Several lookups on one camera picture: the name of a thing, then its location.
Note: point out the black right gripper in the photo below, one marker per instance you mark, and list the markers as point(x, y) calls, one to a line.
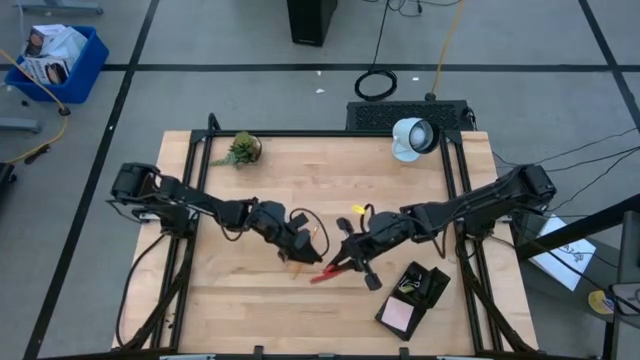
point(387, 230)

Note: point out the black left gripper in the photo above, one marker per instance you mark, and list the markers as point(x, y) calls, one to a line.
point(277, 225)

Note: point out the yellow pencil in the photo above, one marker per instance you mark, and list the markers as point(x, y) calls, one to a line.
point(298, 271)

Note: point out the black binder clip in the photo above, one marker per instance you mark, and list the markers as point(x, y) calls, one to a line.
point(406, 280)
point(421, 289)
point(417, 276)

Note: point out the pink sticky note pad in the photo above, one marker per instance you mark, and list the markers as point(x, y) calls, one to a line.
point(397, 314)

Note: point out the black desk organizer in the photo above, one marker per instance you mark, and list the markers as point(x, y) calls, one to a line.
point(435, 287)

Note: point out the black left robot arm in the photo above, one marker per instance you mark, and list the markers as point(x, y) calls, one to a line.
point(200, 200)

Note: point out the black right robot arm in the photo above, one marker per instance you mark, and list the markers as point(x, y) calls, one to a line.
point(475, 202)

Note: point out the potted green succulent plant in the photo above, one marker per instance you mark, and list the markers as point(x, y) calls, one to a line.
point(244, 149)

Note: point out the white spotlight lamp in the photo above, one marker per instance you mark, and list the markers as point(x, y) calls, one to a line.
point(411, 140)

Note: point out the black perforated computer case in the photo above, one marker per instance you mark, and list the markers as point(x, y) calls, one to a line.
point(380, 116)

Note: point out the black metal stand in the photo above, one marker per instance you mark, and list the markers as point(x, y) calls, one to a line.
point(575, 231)

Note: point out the black computer tower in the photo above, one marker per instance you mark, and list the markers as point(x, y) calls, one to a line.
point(310, 20)

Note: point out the yellow tape roll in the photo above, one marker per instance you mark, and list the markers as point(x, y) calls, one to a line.
point(597, 302)

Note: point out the blue plastic bin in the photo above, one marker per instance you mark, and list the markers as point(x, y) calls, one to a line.
point(85, 75)

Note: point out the grey metal table foot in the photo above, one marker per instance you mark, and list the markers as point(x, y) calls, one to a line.
point(60, 8)
point(20, 125)

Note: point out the white printed cardboard box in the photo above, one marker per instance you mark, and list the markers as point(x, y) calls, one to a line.
point(40, 70)
point(62, 45)

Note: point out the black aluminium table frame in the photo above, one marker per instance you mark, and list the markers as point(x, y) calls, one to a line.
point(300, 133)

